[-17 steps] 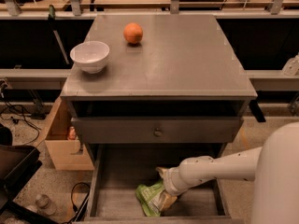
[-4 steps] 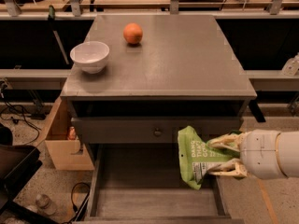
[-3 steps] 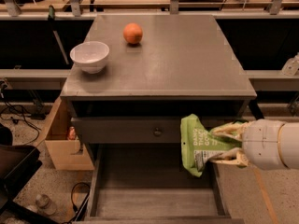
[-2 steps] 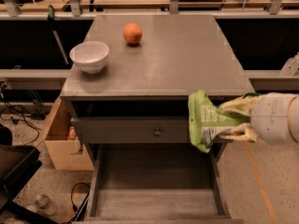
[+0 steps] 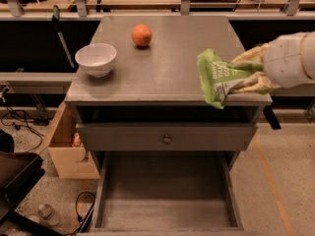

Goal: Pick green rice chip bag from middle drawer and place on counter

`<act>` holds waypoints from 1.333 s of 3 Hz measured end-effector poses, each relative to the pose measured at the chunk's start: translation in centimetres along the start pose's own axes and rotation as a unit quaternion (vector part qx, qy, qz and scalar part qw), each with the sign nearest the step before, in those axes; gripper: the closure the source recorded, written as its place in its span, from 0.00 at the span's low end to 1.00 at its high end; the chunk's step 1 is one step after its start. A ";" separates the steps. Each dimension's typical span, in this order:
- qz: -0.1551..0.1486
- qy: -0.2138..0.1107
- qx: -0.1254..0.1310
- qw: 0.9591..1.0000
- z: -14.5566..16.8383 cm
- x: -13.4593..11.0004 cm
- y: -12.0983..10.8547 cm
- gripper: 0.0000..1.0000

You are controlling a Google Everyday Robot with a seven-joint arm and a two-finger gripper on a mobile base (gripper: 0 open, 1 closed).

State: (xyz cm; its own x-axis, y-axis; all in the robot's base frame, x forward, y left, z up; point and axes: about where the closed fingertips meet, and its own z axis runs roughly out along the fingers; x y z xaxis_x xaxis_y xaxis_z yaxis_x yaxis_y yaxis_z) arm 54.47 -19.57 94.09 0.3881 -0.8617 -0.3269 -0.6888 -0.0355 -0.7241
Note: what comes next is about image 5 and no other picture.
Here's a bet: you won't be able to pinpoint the green handled tool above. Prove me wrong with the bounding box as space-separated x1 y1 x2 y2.
52 5 75 69

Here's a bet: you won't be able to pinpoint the open grey middle drawer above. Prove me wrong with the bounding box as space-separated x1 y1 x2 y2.
90 152 245 236

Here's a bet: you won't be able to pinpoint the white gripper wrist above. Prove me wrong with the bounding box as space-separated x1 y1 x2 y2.
230 32 310 94

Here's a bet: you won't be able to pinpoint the red soda can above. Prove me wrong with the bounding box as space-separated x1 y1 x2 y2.
72 133 82 148

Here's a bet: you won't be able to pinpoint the grey wooden drawer cabinet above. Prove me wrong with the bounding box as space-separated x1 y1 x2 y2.
64 15 274 236

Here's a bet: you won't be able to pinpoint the orange fruit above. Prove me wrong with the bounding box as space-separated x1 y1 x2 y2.
131 25 152 47

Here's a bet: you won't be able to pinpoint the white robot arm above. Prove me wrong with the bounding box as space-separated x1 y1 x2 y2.
230 31 315 93

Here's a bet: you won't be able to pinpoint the closed grey top drawer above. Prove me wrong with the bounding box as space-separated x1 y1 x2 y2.
76 123 257 151

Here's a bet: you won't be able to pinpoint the cardboard box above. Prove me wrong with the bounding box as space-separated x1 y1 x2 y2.
45 102 99 179

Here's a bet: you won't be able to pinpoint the green rice chip bag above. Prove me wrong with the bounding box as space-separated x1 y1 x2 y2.
197 48 265 109

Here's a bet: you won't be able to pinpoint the white ceramic bowl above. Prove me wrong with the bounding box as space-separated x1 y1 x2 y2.
75 43 117 78

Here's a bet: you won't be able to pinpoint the clear plastic bottle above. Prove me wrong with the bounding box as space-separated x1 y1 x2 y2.
38 204 61 227

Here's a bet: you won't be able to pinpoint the round brass drawer knob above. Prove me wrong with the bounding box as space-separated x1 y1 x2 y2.
162 135 172 145

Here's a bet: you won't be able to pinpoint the black cable on floor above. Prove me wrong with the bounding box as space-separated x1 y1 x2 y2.
66 191 96 236

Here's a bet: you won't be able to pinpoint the black wires on floor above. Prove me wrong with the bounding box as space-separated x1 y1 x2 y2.
0 82 45 153

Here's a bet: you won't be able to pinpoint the black chair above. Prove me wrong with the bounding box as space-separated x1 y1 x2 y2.
0 130 63 236

